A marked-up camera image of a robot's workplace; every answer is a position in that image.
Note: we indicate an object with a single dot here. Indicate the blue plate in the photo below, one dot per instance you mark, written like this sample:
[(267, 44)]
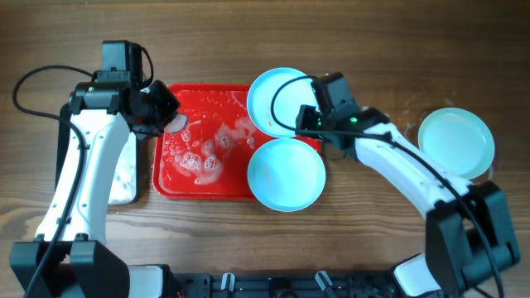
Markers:
[(286, 175), (287, 103)]

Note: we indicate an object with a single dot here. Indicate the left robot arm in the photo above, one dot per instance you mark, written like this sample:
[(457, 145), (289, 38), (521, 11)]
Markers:
[(68, 256)]

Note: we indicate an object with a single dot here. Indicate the pale green plate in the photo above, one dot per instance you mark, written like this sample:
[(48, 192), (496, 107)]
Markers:
[(457, 140)]

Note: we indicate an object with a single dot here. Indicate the black tub of soapy water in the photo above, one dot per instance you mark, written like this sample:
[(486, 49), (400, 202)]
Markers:
[(125, 182)]

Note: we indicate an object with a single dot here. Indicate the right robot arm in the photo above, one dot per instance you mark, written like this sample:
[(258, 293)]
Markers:
[(469, 232)]

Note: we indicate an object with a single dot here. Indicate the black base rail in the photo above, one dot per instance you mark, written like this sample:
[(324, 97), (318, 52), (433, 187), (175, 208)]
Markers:
[(352, 285)]

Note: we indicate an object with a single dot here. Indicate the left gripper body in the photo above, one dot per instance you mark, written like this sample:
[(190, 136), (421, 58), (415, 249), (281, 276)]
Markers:
[(164, 109)]

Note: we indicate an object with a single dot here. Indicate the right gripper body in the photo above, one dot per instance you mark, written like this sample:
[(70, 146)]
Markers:
[(309, 120)]

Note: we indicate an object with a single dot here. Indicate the pink sponge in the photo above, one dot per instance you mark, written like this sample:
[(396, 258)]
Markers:
[(177, 124)]

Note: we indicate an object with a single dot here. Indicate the red plastic tray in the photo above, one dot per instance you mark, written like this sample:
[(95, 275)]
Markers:
[(208, 159)]

